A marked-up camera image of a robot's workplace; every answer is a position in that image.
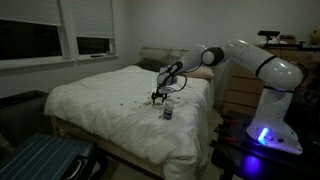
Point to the beige pillow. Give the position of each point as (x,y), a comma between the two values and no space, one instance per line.
(203,72)

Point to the wooden bed frame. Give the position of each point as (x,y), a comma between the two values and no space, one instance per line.
(83,138)

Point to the white window sill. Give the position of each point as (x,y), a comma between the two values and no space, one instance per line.
(50,61)

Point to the black robot table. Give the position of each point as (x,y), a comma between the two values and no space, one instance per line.
(240,156)

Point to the wooden dresser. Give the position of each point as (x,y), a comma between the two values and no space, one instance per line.
(243,86)

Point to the beige headboard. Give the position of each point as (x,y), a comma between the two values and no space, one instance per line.
(160,53)

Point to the dark window pane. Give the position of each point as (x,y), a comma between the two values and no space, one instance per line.
(93,45)
(30,41)

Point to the white quilted duvet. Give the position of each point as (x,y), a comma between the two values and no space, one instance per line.
(116,96)

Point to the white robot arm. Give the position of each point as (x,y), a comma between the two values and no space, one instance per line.
(273,110)

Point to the small black remote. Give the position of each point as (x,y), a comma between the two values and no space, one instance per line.
(97,55)

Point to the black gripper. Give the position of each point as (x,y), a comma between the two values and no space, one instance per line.
(160,93)

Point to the white roller blind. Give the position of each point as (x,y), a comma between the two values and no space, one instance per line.
(93,18)
(30,11)

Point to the black low furniture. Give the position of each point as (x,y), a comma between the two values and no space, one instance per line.
(20,113)

